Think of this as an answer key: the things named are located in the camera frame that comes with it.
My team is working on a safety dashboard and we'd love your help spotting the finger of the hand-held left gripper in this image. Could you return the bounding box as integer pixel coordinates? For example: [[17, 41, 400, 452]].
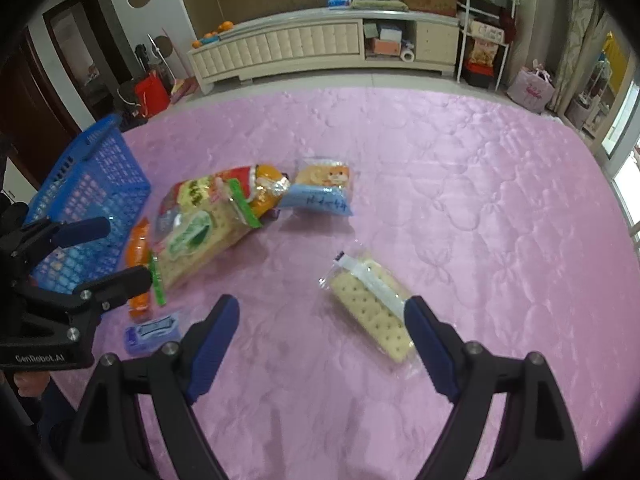
[[20, 265, 153, 321], [0, 216, 112, 261]]

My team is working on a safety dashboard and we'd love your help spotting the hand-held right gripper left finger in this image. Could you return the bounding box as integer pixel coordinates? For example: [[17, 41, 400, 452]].
[[62, 294, 241, 480]]

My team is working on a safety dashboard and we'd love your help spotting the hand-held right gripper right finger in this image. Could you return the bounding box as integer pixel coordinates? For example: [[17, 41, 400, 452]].
[[404, 295, 583, 480]]

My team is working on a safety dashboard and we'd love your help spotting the blue plastic mesh basket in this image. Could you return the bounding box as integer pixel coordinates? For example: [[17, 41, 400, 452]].
[[22, 114, 152, 295]]

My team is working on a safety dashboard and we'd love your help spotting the small blue packet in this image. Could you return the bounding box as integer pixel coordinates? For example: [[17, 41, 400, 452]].
[[124, 310, 182, 356]]

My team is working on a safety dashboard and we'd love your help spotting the clear cracker packet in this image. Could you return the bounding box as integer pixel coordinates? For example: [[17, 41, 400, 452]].
[[319, 250, 426, 378]]

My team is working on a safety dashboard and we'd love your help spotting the bun packet with blue label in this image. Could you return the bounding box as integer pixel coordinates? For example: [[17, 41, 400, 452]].
[[279, 157, 355, 217]]

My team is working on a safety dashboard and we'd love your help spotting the person's left forearm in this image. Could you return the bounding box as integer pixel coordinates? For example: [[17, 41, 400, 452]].
[[10, 375, 81, 461]]

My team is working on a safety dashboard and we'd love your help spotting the person's left hand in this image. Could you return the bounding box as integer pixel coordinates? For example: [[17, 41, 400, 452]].
[[14, 372, 52, 399]]

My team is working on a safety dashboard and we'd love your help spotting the long orange snack packet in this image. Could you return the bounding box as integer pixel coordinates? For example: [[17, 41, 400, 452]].
[[125, 217, 154, 322]]

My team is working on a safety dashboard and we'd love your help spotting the large green label cracker packet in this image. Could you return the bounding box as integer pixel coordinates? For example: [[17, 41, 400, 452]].
[[149, 175, 263, 306]]

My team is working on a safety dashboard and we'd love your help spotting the purple and yellow snack packet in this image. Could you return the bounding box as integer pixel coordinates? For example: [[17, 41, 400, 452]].
[[159, 177, 227, 233]]

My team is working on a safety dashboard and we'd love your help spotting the pink quilted blanket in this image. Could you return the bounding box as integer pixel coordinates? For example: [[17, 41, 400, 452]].
[[50, 87, 640, 480]]

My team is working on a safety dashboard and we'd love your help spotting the red bag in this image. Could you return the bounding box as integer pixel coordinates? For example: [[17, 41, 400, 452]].
[[134, 72, 171, 118]]

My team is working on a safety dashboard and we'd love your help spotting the dark brown door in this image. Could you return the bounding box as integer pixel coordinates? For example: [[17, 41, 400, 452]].
[[0, 0, 118, 176]]

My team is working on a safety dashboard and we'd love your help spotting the red snack packet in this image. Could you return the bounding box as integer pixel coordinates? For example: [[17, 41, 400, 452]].
[[220, 164, 258, 187]]

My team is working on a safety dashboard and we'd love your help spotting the cream tv cabinet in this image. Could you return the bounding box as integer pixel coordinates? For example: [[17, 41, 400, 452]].
[[187, 9, 461, 95]]

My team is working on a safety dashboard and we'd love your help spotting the pink bag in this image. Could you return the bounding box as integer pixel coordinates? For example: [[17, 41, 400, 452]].
[[507, 60, 556, 115]]

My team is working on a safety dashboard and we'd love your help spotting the red printed box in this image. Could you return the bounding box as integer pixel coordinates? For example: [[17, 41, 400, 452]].
[[469, 40, 502, 72]]

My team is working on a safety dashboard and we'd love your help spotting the white metal rack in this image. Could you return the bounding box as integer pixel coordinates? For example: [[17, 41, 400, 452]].
[[455, 0, 518, 91]]

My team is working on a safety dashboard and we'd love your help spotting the beige curtain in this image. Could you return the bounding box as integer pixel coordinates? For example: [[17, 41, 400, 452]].
[[552, 0, 618, 121]]

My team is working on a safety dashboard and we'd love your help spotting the green folded cloth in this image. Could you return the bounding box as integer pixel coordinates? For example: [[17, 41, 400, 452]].
[[350, 0, 407, 11]]

